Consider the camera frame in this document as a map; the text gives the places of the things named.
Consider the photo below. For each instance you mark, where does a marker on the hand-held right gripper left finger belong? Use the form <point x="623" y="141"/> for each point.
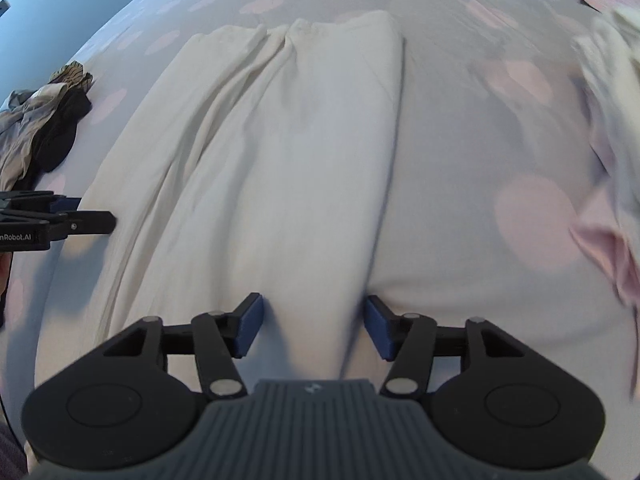
<point x="250" y="327"/>

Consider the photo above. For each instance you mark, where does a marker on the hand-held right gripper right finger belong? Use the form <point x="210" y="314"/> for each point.
<point x="376" y="327"/>

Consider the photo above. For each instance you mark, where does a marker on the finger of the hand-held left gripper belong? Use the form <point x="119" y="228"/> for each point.
<point x="67" y="203"/>
<point x="90" y="222"/>

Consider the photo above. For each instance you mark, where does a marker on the dark patterned crumpled garment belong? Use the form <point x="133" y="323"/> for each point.
<point x="22" y="125"/>

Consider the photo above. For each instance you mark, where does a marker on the striped patterned garment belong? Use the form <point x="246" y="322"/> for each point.
<point x="72" y="74"/>

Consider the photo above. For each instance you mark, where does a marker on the grey pink-dotted duvet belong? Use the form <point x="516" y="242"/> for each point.
<point x="475" y="170"/>

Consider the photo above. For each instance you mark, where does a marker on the pale pink folded garment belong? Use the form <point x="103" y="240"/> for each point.
<point x="600" y="245"/>

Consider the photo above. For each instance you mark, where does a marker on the white crinkled folded garment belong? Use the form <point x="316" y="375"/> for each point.
<point x="615" y="85"/>

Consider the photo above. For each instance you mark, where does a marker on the wall switch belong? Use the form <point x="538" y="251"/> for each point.
<point x="4" y="8"/>

